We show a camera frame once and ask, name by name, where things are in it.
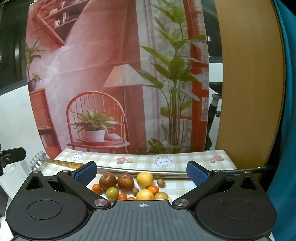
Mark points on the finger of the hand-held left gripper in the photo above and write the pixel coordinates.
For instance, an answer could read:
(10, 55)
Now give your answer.
(16, 154)

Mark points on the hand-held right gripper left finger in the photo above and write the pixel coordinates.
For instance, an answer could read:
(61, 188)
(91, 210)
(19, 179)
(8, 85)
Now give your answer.
(86, 173)

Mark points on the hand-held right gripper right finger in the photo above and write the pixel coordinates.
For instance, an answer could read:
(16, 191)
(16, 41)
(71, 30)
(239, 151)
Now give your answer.
(197, 174)

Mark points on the red apple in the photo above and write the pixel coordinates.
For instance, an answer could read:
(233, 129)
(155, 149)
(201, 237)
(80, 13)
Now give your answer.
(108, 181)
(125, 182)

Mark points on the small brown round fruit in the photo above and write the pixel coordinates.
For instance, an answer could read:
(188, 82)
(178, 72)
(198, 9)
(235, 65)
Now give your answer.
(135, 191)
(161, 183)

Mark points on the yellow-green round fruit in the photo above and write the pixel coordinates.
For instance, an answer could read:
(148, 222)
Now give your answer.
(112, 193)
(161, 196)

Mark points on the white panel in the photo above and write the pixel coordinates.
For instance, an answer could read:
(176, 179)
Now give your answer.
(16, 115)

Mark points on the telescopic metal back scratcher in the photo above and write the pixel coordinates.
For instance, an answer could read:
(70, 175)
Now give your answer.
(138, 172)

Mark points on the yellow lemon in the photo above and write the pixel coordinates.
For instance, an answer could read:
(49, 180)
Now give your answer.
(144, 195)
(145, 179)

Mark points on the checked bunny print tablecloth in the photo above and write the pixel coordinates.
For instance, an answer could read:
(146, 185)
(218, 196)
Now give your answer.
(138, 160)

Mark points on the wooden board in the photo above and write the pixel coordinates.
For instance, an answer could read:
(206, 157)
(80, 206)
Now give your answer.
(249, 92)

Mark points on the teal cloth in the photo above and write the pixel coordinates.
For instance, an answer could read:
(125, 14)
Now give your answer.
(289, 115)

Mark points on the printed room scene backdrop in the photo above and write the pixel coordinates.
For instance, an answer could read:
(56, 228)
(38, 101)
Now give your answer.
(92, 58)

